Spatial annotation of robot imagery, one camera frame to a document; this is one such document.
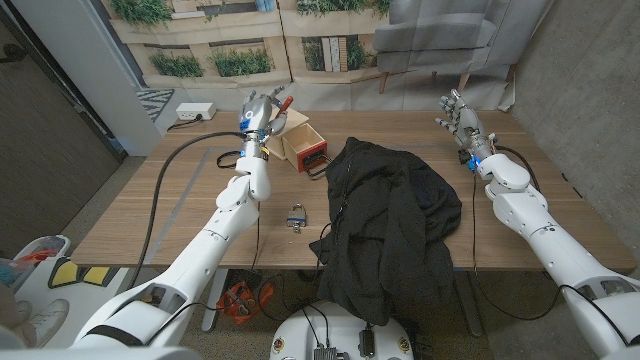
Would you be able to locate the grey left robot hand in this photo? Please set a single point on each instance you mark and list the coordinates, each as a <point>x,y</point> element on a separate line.
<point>256,117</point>

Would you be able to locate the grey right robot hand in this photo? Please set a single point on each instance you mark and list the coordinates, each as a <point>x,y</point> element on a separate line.
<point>467,130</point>

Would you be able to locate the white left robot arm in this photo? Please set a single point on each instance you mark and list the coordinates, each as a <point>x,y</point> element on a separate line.
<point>230,215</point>

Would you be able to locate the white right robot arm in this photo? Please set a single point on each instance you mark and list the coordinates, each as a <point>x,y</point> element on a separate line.
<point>525,210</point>

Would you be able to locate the black elastic band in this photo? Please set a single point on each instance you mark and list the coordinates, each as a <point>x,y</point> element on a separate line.
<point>218,160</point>

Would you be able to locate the wooden box with drawer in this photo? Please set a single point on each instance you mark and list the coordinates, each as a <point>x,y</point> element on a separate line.
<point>312,152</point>

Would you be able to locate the black trousers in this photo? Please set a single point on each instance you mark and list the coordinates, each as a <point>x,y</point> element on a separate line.
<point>385,225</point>

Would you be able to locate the person leg brown trousers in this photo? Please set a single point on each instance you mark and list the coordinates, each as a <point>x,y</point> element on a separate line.
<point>10,320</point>

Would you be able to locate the wooden box with slot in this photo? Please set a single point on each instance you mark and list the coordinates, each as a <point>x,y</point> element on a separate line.
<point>297,120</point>

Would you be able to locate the white power strip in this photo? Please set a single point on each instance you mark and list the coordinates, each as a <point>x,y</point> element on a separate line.
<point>195,111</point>

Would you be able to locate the silver blue padlock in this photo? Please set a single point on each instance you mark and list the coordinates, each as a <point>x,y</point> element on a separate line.
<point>296,216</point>

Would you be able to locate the dark table leg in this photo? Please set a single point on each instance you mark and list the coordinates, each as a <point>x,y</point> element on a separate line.
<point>470,310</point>

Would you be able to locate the orange tool bundle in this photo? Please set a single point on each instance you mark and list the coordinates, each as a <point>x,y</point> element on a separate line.
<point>235,300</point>

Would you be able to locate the white table leg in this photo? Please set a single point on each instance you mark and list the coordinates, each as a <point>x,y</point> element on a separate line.
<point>214,300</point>

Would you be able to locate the dark wood-grain door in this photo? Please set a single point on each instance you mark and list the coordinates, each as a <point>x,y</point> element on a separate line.
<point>45,150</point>

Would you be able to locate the yellow black-edged pad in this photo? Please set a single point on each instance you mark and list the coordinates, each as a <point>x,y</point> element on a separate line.
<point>97,276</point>

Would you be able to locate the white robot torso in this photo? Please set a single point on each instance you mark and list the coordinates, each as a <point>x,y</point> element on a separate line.
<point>340,330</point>

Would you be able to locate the white plastic bin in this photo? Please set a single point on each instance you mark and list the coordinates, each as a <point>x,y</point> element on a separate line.
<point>45,247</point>

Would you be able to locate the clear plastic storage box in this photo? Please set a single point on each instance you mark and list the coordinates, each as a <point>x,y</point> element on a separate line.
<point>12,272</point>

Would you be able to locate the white sneaker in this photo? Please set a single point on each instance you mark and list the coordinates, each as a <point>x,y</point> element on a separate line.
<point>47,320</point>

